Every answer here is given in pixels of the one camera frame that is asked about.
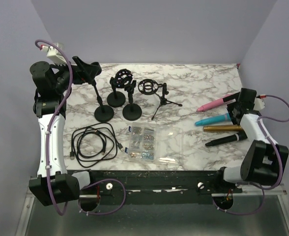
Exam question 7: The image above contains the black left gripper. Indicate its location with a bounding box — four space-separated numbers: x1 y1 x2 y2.
53 56 99 93

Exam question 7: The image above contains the blue microphone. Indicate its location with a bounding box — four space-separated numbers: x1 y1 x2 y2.
195 114 231 126

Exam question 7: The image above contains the gold microphone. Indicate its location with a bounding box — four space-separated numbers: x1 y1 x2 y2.
203 125 243 132

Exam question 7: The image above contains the black microphone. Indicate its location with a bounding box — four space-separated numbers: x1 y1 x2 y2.
205 131 247 147

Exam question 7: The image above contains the pink microphone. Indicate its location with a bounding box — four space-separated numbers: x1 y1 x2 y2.
197 93 237 112

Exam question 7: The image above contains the black shock-mount round-base stand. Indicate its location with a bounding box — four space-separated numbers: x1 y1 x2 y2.
107 68 133 108

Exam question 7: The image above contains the black clip round-base stand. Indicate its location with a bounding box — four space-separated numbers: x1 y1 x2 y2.
91 80 114 123

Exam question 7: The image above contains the black round-base mic stand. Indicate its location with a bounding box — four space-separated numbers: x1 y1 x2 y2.
122 80 142 121

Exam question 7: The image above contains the black tripod shock-mount stand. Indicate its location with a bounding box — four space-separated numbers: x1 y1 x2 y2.
138 79 182 120

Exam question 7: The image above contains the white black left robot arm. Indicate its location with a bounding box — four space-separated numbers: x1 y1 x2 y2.
29 56 102 206

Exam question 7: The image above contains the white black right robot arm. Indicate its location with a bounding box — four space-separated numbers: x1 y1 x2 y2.
213 88 289 193

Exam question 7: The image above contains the clear plastic screw box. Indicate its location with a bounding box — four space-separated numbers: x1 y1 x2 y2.
125 122 183 166

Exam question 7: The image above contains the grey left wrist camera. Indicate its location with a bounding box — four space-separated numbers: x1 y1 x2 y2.
40 44 66 66

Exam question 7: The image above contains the black usb cable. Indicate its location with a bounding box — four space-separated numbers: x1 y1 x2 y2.
69 121 124 168

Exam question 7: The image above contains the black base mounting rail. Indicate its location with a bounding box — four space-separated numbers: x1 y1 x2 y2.
37 168 274 206

